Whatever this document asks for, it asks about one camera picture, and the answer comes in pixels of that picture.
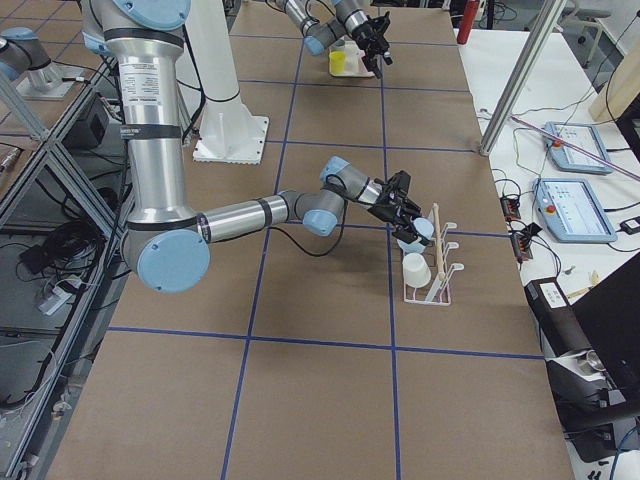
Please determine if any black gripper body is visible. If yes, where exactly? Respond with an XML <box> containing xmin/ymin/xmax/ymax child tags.
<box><xmin>368</xmin><ymin>170</ymin><xmax>420</xmax><ymax>235</ymax></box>
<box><xmin>354</xmin><ymin>13</ymin><xmax>391</xmax><ymax>53</ymax></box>

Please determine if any light blue plastic cup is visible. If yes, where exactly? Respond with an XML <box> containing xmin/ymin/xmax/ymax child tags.
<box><xmin>396</xmin><ymin>217</ymin><xmax>434</xmax><ymax>254</ymax></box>

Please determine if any pale green-white plastic cup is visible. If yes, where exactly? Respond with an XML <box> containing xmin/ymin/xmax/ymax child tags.
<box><xmin>402</xmin><ymin>252</ymin><xmax>432</xmax><ymax>288</ymax></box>

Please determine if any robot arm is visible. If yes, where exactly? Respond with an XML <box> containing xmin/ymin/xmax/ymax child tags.
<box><xmin>81</xmin><ymin>1</ymin><xmax>427</xmax><ymax>293</ymax></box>
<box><xmin>275</xmin><ymin>0</ymin><xmax>393</xmax><ymax>79</ymax></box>

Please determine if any yellow plastic cup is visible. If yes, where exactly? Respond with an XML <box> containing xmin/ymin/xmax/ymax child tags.
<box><xmin>329</xmin><ymin>50</ymin><xmax>346</xmax><ymax>77</ymax></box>

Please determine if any cream plastic tray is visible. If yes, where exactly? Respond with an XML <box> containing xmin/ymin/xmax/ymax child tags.
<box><xmin>329</xmin><ymin>39</ymin><xmax>374</xmax><ymax>78</ymax></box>

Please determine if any red bottle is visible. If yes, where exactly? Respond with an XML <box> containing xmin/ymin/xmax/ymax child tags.
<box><xmin>456</xmin><ymin>0</ymin><xmax>481</xmax><ymax>45</ymax></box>

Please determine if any reacher grabber stick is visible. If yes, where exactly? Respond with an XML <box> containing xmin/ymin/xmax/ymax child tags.
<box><xmin>511</xmin><ymin>116</ymin><xmax>639</xmax><ymax>181</ymax></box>

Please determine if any lower teach pendant tablet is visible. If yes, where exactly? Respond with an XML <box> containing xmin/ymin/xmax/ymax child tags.
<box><xmin>533</xmin><ymin>178</ymin><xmax>617</xmax><ymax>244</ymax></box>

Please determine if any teach pendant tablet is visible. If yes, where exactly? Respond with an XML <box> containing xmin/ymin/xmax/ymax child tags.
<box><xmin>544</xmin><ymin>121</ymin><xmax>613</xmax><ymax>175</ymax></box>
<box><xmin>533</xmin><ymin>178</ymin><xmax>617</xmax><ymax>244</ymax></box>

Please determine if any upper teach pendant tablet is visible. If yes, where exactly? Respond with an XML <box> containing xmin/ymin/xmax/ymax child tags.
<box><xmin>544</xmin><ymin>121</ymin><xmax>613</xmax><ymax>175</ymax></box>

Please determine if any black box device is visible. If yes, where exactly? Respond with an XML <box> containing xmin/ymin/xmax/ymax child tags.
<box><xmin>524</xmin><ymin>277</ymin><xmax>592</xmax><ymax>356</ymax></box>

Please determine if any white wire cup rack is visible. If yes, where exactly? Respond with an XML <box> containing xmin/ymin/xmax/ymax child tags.
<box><xmin>402</xmin><ymin>203</ymin><xmax>464</xmax><ymax>306</ymax></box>

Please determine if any aluminium frame post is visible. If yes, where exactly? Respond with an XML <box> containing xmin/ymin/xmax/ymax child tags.
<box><xmin>479</xmin><ymin>0</ymin><xmax>567</xmax><ymax>156</ymax></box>

